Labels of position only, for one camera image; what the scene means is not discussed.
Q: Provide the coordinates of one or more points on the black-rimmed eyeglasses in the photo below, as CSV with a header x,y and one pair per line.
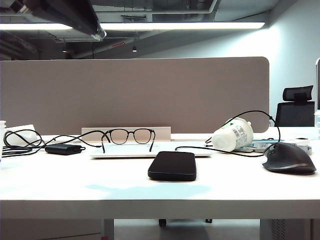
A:
x,y
119,136

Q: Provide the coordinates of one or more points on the black power adapter brick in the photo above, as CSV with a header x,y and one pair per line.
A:
x,y
62,149

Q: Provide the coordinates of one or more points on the brown desk partition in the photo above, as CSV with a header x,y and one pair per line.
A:
x,y
125,95

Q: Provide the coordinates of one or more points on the black smartphone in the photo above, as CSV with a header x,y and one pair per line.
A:
x,y
172,166

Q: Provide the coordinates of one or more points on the round ceiling spot lamp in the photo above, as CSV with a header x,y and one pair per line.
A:
x,y
134,49
64,51

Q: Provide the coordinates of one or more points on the silver closed laptop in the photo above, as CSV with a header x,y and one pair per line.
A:
x,y
125,150

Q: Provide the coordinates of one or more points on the black computer mouse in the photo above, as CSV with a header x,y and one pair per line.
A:
x,y
288,160

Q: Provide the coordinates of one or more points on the wide white desk leg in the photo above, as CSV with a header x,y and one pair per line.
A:
x,y
284,230

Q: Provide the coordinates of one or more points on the white paper cup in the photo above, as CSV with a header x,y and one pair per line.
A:
x,y
2,140

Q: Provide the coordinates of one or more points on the clear plastic food container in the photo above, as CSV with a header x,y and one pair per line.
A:
x,y
317,125

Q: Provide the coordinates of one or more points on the black mesh office chair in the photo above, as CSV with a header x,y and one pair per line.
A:
x,y
293,115

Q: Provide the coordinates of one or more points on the long ceiling light strip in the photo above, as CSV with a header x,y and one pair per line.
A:
x,y
175,25

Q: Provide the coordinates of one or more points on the white plastic device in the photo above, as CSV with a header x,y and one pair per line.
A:
x,y
29,136

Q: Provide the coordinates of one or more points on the white drink cup green label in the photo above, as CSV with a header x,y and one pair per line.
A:
x,y
230,140

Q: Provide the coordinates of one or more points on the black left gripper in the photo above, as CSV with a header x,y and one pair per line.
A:
x,y
12,6

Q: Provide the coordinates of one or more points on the narrow white desk leg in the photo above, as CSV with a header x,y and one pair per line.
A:
x,y
108,230

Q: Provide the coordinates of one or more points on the black chair caster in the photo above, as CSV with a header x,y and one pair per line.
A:
x,y
208,221
162,223

